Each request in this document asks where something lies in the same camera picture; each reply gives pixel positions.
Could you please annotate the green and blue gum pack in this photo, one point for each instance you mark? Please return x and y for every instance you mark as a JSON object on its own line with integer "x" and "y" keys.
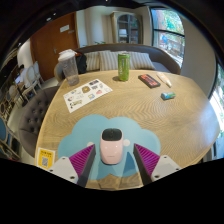
{"x": 168, "y": 96}

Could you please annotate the brown curved sofa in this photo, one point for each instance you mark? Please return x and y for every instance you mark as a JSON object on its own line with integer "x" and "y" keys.
{"x": 163, "y": 58}

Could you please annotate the person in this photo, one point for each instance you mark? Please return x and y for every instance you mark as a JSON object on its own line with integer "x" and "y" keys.
{"x": 20, "y": 74}

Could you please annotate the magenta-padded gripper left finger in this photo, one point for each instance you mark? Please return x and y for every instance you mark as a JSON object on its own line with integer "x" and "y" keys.
{"x": 61, "y": 168}

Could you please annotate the group of chairs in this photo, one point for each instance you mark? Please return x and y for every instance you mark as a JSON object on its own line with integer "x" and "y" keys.
{"x": 31, "y": 78}

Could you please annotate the pink computer mouse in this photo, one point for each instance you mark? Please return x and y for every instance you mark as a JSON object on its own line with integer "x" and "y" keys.
{"x": 111, "y": 150}

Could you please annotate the blue cloud-shaped mouse pad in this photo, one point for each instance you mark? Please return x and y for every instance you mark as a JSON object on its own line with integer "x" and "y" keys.
{"x": 90, "y": 130}

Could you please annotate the green drink can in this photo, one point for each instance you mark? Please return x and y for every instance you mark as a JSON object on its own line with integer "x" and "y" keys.
{"x": 123, "y": 68}

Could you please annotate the glass-door cabinet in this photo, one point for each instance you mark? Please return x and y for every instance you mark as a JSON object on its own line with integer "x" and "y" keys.
{"x": 126, "y": 28}

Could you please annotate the grey tufted armchair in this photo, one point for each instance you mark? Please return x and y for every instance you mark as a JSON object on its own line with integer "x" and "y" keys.
{"x": 33, "y": 116}

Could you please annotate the black-framed window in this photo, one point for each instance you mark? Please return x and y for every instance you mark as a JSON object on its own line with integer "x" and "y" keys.
{"x": 168, "y": 33}

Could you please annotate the yellow code sticker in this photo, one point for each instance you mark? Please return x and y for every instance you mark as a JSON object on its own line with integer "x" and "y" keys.
{"x": 45, "y": 158}

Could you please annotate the bright side window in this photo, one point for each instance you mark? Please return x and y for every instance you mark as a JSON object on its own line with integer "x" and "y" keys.
{"x": 218, "y": 106}

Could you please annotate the black backpack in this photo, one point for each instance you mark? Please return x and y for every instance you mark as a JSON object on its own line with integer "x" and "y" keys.
{"x": 82, "y": 64}

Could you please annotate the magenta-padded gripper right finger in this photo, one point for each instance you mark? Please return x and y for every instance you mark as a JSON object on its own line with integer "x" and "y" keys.
{"x": 166, "y": 166}

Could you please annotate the black box with orange print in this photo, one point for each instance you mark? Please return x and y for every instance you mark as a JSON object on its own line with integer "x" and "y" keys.
{"x": 149, "y": 81}

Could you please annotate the wooden door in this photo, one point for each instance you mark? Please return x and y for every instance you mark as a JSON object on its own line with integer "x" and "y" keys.
{"x": 50, "y": 43}

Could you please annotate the striped cushion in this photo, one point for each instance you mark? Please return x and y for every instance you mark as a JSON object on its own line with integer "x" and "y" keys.
{"x": 92, "y": 61}
{"x": 141, "y": 60}
{"x": 108, "y": 60}

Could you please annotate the white squeeze tube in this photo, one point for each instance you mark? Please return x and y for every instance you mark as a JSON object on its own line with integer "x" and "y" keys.
{"x": 164, "y": 79}

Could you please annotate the white sticker sheet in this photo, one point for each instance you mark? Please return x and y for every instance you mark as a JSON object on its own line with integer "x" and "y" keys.
{"x": 87, "y": 95}

